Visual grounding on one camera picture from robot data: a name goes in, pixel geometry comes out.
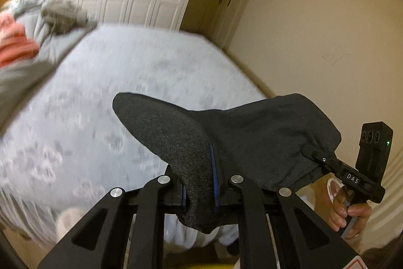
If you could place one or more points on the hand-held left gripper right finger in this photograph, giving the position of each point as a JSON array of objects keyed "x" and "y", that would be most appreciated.
[{"x": 214, "y": 177}]

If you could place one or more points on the pink blanket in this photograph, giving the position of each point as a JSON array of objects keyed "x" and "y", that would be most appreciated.
[{"x": 15, "y": 45}]

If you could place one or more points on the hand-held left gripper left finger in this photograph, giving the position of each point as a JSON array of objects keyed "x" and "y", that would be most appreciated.
[{"x": 176, "y": 191}]

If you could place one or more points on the dark grey pants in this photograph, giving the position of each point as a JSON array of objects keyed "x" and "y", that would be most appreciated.
[{"x": 252, "y": 136}]

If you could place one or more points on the beige built-in cupboard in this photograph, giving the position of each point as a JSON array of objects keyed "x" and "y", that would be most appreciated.
[{"x": 220, "y": 4}]

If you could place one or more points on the pile of clothes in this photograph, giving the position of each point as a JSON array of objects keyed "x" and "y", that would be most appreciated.
[{"x": 53, "y": 45}]

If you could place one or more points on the person's right hand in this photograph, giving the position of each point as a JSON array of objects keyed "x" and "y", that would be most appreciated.
[{"x": 359, "y": 214}]

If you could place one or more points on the bed with floral mattress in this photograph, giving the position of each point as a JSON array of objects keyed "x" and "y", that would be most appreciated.
[{"x": 126, "y": 67}]

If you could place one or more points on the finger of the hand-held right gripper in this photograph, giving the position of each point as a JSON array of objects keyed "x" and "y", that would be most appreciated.
[{"x": 319, "y": 156}]

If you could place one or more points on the crumpled grey garment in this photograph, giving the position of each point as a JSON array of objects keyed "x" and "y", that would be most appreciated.
[{"x": 64, "y": 15}]

